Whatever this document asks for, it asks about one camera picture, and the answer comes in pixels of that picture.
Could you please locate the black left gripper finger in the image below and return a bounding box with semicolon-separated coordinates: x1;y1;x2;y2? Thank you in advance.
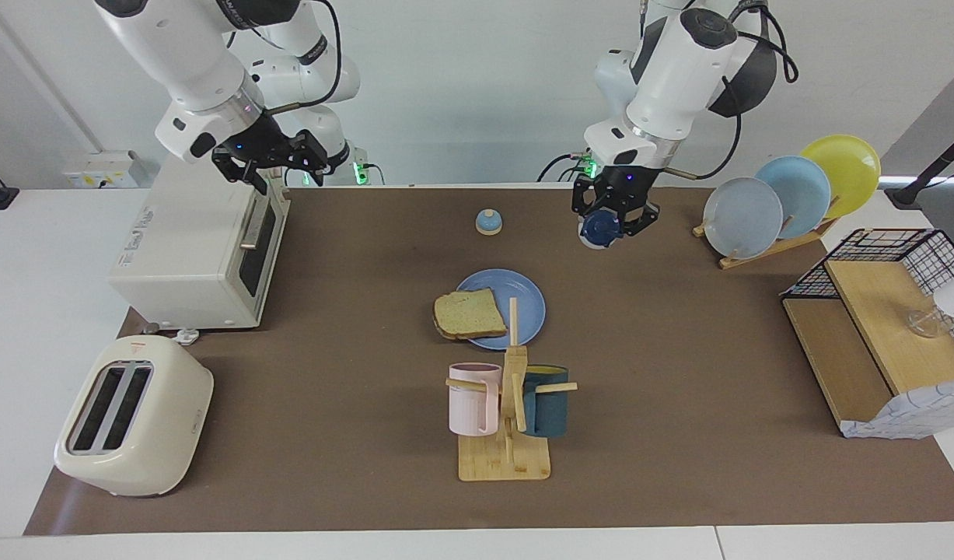
572;175;602;222
623;198;662;236

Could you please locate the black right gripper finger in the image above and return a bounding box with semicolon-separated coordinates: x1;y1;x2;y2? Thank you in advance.
212;148;267;195
288;130;327;173

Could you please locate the seasoning bottle with blue cap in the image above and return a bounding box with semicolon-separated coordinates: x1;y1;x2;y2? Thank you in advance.
578;206;627;250

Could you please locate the brown bread slice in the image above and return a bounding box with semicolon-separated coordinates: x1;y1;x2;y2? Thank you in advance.
433;288;508;341

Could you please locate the pale grey plate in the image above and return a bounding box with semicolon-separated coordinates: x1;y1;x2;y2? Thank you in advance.
703;177;785;260

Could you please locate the blue round plate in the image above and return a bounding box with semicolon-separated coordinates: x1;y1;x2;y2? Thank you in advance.
455;268;548;351

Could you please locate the wooden plate rack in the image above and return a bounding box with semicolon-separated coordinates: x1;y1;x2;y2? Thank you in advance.
693;194;841;271

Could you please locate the light blue plate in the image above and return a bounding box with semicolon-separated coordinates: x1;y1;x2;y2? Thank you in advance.
755;156;833;240

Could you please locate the yellow plate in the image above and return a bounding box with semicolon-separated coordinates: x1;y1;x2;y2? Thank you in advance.
802;135;882;220

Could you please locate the white toaster oven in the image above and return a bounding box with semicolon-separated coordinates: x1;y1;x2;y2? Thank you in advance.
107;144;291;331

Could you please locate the dark teal mug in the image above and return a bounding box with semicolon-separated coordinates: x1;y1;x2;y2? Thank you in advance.
521;365;571;438

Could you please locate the brown table mat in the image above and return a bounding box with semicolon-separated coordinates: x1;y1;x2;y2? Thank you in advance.
23;187;954;536

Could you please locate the pink ribbed mug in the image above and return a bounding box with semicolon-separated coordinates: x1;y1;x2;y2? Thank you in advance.
448;362;503;437

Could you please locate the cream two-slot toaster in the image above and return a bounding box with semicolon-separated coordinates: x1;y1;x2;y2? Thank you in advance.
54;334;215;499

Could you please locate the wooden mug tree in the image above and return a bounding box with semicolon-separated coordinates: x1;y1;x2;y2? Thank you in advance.
446;297;578;482

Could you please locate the clear glass cup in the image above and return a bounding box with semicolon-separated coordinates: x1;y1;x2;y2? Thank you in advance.
906;307;952;339

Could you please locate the black arm base cable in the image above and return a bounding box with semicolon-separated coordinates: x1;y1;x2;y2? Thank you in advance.
537;152;594;184

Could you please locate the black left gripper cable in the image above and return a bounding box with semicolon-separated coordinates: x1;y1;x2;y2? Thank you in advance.
667;8;798;181

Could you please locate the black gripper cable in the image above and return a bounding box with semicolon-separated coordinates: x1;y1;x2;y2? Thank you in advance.
667;8;798;181
271;0;344;117

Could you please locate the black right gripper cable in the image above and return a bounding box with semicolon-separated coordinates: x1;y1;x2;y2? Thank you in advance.
271;0;344;117

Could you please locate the white wall socket box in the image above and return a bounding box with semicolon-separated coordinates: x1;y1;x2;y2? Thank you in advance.
63;150;139;190

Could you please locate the wooden shelf with wire basket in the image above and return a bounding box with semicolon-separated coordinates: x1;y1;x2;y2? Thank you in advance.
780;228;954;436

